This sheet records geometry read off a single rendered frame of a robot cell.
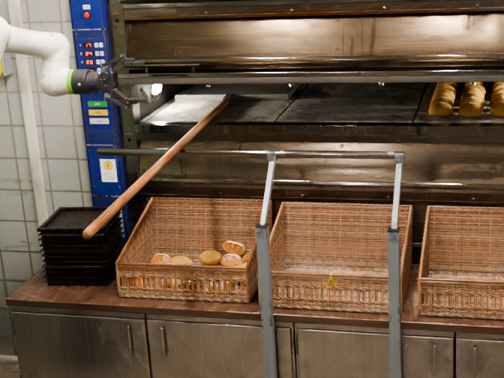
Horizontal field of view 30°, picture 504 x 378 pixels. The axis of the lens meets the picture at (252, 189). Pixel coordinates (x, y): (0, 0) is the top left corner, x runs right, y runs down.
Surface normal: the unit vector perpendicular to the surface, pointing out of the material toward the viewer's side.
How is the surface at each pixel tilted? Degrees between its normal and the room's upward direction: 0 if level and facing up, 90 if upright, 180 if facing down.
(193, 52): 69
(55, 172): 90
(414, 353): 90
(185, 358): 90
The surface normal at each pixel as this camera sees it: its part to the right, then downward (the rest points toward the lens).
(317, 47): -0.25, -0.04
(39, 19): -0.25, 0.31
